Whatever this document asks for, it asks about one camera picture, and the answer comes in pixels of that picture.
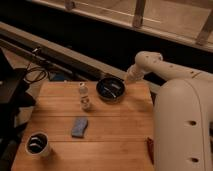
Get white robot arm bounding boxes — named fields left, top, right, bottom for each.
left=125, top=51, right=213, bottom=171

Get black equipment at left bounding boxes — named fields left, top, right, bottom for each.
left=0, top=48, right=35, bottom=167

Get blue sponge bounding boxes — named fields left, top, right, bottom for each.
left=71, top=117, right=88, bottom=138

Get red pocket knife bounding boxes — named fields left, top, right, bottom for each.
left=146, top=137, right=154, bottom=164

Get black ceramic bowl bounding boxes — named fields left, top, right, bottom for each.
left=96, top=77, right=125, bottom=102

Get black cables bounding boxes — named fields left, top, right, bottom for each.
left=23, top=46, right=54, bottom=84

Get small clear plastic bottle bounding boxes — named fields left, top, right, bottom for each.
left=79, top=82, right=91, bottom=111

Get white cup dark interior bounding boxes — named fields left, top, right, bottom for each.
left=25, top=132, right=51, bottom=157

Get blue object behind table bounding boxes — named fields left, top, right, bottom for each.
left=50, top=74, right=65, bottom=82

